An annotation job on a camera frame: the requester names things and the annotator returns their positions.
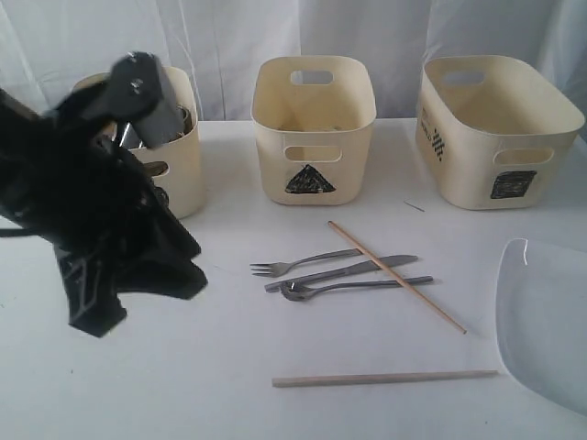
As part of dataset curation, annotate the cream bin with square mark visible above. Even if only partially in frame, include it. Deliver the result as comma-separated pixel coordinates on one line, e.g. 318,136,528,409
415,55,586,210

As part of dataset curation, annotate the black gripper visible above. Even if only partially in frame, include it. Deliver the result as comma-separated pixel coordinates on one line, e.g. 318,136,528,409
54,201,210,339

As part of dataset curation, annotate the wooden chopstick diagonal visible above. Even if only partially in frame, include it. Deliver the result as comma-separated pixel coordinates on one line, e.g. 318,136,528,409
327,220,467,335

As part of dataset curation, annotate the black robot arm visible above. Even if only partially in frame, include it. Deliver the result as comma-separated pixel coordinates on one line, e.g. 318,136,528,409
1,81,207,337

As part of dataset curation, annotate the white square plate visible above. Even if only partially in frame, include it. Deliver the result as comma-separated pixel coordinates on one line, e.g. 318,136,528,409
495,238,586,415

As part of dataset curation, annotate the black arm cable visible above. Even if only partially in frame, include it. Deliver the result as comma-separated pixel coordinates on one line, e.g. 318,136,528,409
0,137,171,239

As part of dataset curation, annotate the cream bin with circle mark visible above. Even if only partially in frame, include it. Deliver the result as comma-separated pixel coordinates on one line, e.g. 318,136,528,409
72,66,205,220

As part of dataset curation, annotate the steel table knife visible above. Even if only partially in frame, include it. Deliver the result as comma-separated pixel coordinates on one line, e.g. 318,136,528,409
285,254,418,283

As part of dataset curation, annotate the steel fork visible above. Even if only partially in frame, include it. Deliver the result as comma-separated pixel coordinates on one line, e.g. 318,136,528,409
280,275,434,303
249,249,360,279

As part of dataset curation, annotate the cream bin with triangle mark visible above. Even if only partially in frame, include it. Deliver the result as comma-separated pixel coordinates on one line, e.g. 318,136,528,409
251,56,377,205

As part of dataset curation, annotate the wooden chopstick horizontal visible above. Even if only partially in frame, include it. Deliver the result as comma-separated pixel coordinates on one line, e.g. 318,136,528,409
271,370,499,389

